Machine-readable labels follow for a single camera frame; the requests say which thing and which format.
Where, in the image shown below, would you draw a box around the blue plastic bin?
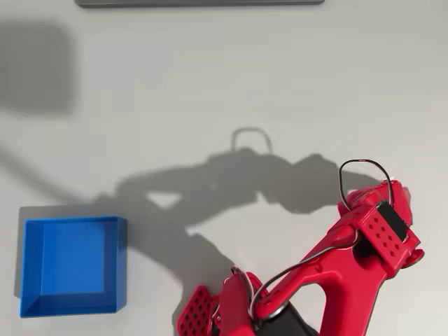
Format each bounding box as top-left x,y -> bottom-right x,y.
19,216 -> 129,319

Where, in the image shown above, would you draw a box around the grey flat slab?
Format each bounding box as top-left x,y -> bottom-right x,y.
74,0 -> 326,8

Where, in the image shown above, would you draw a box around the thin servo wire loop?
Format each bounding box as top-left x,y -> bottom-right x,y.
337,158 -> 395,215

